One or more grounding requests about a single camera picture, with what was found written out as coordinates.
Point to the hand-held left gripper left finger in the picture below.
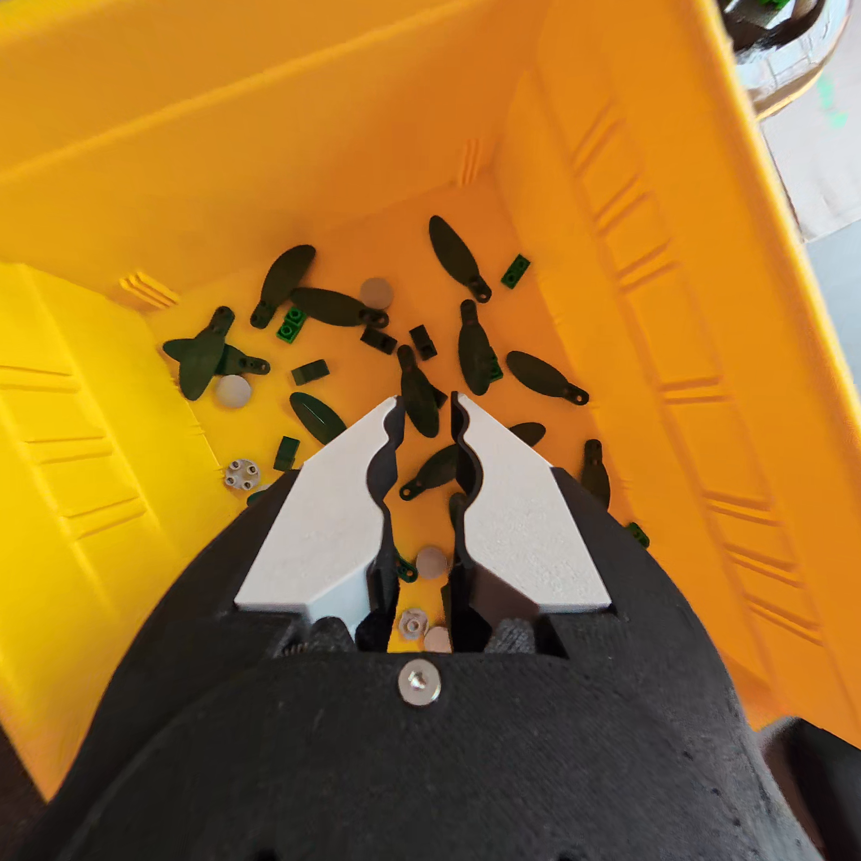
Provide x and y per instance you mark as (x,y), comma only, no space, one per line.
(316,531)

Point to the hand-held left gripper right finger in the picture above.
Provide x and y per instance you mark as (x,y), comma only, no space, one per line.
(524,531)

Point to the pile of dark green leaves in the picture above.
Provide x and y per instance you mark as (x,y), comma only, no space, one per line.
(457,250)

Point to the yellow plastic bin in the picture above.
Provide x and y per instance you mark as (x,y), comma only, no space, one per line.
(336,134)

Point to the dark green small lego brick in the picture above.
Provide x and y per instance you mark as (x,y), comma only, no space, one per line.
(287,453)
(423,341)
(310,372)
(378,340)

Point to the grey studded round lego plate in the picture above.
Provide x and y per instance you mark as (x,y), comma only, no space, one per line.
(412,623)
(242,475)

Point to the grey smooth round lego tile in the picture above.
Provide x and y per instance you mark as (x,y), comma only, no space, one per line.
(375,292)
(233,391)
(437,640)
(431,562)

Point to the bright green small lego plate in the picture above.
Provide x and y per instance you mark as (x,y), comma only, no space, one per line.
(291,325)
(516,271)
(496,369)
(636,535)

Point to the lego bamboo model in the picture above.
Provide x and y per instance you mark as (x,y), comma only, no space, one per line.
(767,33)

